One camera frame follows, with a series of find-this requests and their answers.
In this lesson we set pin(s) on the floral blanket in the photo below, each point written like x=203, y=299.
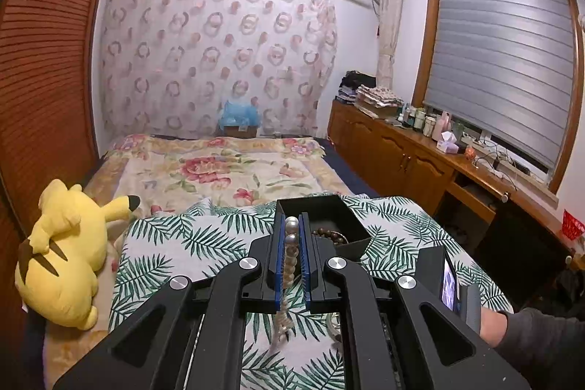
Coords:
x=205, y=170

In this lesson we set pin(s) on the person's right forearm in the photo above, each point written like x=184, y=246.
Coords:
x=534, y=335

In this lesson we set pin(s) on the red paper bag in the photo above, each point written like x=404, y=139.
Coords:
x=573, y=225

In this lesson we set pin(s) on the stack of dark clothes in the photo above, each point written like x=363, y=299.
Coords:
x=354, y=84

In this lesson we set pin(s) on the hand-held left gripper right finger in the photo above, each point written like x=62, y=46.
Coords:
x=305, y=266

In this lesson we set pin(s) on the pink tissue box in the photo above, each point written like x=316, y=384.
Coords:
x=447, y=143

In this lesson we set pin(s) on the yellow plush toy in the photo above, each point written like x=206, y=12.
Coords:
x=64, y=262

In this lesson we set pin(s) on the black jewelry box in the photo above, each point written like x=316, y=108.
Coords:
x=333, y=212

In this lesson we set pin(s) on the green leaf print cloth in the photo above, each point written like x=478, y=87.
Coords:
x=183, y=248

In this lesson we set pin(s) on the beige tied curtain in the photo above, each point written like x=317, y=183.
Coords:
x=389, y=29

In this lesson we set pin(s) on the cardboard box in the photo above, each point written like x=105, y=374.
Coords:
x=240, y=131

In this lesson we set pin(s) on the group of bottles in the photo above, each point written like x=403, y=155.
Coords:
x=427, y=120

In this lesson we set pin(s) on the stack of patterned cloths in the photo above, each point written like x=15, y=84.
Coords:
x=379, y=97

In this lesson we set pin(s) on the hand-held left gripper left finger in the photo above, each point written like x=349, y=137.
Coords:
x=279, y=266

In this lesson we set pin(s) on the wooden louvered wardrobe door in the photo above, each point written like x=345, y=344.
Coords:
x=45, y=52

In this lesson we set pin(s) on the circle patterned curtain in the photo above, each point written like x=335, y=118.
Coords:
x=205, y=61

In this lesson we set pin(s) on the navy bed sheet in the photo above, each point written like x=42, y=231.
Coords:
x=347, y=173

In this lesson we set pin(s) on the blue plastic bag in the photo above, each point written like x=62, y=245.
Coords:
x=240, y=113

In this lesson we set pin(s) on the wooden cabinet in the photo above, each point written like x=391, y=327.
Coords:
x=393, y=148

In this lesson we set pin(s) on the grey window blind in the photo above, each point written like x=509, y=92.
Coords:
x=502, y=70

